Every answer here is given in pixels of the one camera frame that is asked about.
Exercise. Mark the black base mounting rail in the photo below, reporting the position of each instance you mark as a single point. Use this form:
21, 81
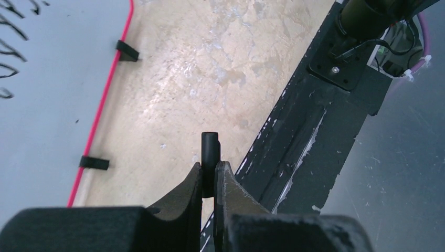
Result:
308, 135

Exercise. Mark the black marker cap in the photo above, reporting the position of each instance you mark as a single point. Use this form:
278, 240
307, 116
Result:
210, 157

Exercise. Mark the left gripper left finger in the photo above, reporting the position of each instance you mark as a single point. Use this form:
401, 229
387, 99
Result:
170, 224

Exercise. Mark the black whiteboard stand foot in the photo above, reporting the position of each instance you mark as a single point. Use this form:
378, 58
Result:
94, 163

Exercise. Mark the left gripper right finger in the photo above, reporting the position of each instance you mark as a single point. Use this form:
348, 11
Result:
242, 224

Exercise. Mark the red-framed whiteboard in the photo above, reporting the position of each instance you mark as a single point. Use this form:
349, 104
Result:
57, 61

